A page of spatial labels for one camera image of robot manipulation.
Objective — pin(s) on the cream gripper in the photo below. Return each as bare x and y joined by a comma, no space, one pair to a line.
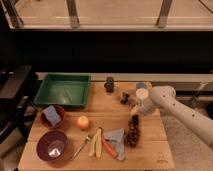
135,111

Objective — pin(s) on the purple bowl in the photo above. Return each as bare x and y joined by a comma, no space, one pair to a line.
51,146

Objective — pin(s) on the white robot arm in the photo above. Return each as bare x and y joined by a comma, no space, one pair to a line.
164,96

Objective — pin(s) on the red bowl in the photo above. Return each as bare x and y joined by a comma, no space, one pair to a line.
60,110

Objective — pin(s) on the dark grape bunch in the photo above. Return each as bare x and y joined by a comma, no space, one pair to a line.
133,134

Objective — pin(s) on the blue grey cloth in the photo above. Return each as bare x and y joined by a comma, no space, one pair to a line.
116,138

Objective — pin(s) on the dark small block toy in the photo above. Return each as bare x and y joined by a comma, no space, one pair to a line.
109,84

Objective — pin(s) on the orange carrot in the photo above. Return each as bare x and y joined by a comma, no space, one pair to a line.
111,151

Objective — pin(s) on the orange fruit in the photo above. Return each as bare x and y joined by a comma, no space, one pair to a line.
83,122

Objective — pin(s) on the green plastic tray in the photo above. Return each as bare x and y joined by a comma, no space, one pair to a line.
65,90

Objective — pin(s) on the blue sponge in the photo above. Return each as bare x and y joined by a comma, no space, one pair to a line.
51,115

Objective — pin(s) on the black side stand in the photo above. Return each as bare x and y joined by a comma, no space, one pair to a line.
17,89

